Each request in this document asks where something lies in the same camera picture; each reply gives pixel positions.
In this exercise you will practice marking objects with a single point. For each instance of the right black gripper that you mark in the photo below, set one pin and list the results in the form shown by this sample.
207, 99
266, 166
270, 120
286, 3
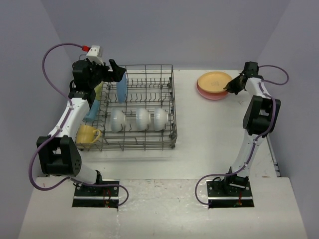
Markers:
231, 86

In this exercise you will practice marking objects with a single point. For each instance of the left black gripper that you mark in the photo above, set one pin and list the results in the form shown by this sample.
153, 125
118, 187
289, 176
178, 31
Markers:
116, 74

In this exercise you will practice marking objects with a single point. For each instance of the blue plate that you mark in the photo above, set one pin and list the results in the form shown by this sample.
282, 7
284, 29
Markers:
121, 88

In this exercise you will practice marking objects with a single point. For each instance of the orange yellow plate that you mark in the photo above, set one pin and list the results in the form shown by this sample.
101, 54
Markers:
214, 82

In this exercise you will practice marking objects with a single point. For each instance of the pink plate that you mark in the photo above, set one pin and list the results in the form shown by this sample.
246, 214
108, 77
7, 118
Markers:
211, 96

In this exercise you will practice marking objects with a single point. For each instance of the white bowl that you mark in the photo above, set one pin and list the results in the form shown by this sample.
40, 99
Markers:
143, 119
160, 119
118, 120

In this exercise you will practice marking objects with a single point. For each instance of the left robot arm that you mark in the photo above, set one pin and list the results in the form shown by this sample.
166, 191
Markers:
57, 152

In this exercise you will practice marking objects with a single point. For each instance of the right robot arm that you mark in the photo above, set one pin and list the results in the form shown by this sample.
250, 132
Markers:
259, 120

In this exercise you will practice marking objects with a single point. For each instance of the green mug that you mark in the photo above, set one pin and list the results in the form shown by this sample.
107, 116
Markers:
98, 90

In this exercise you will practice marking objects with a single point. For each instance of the blue mug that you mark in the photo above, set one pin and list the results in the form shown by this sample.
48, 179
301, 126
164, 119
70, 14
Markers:
91, 115

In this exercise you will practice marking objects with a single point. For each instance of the yellow mug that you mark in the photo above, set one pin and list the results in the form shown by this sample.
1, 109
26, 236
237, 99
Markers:
87, 134

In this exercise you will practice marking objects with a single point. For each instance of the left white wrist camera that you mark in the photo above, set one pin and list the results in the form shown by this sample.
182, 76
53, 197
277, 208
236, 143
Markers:
95, 54

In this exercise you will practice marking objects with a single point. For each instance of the grey wire dish rack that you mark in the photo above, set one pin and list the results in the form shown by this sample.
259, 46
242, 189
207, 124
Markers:
148, 87

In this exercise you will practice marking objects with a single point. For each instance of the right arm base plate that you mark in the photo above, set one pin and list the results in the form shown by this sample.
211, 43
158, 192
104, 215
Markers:
229, 197

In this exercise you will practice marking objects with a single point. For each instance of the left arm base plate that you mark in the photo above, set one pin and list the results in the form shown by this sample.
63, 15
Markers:
96, 197

